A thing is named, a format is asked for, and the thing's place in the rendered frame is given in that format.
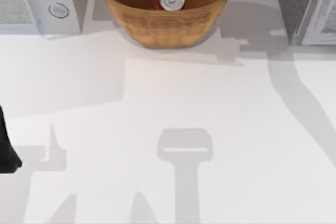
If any brown woven basket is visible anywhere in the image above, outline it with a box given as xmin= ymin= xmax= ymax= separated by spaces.
xmin=100 ymin=0 xmax=233 ymax=49

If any pale microwave oven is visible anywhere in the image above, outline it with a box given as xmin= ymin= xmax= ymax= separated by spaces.
xmin=0 ymin=0 xmax=93 ymax=37

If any round microwave knob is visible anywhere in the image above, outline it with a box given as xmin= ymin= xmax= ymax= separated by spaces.
xmin=48 ymin=2 xmax=70 ymax=19

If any grey cabinet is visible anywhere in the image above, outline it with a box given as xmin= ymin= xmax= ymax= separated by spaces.
xmin=272 ymin=0 xmax=336 ymax=46

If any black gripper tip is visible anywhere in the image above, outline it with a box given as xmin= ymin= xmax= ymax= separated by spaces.
xmin=0 ymin=105 xmax=23 ymax=175

